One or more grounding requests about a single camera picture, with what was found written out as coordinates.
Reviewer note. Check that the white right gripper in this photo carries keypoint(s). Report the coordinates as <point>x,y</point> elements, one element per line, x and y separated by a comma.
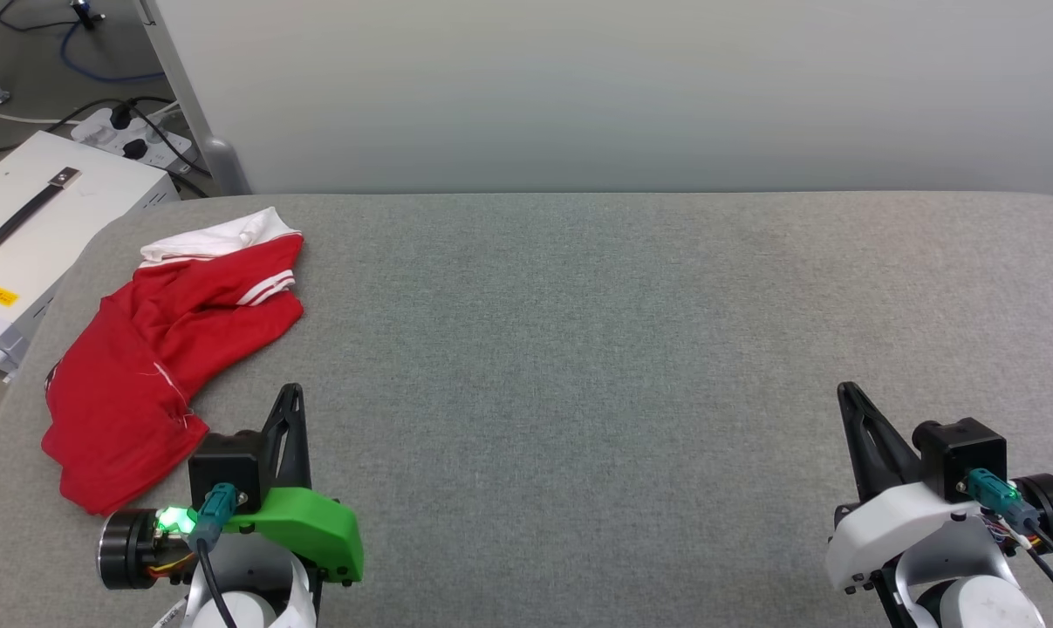
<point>875,532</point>

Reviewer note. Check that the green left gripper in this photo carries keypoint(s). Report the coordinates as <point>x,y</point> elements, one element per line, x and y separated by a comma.
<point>317,523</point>

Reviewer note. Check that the red and white basketball jersey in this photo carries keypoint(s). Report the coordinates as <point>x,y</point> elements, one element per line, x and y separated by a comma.
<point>142,349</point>

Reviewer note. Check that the white equipment box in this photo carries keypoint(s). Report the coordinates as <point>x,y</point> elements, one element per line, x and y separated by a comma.
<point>81,201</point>

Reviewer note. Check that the white power strip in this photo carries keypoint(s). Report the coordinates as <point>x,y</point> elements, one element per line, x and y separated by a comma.
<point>155,144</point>

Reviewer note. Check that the black power plug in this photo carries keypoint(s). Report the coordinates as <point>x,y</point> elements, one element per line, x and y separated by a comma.
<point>122,117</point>
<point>134,147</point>

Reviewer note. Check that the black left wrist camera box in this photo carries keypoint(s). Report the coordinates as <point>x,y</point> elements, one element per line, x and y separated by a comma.
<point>221,462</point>

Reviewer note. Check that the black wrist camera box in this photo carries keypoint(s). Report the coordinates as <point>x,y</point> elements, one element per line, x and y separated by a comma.
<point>962,453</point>
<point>221,462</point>

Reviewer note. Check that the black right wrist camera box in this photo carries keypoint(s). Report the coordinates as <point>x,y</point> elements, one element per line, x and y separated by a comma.
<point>962,453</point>

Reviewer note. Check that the grey metal partition post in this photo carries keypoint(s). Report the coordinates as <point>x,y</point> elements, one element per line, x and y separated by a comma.
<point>203,113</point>

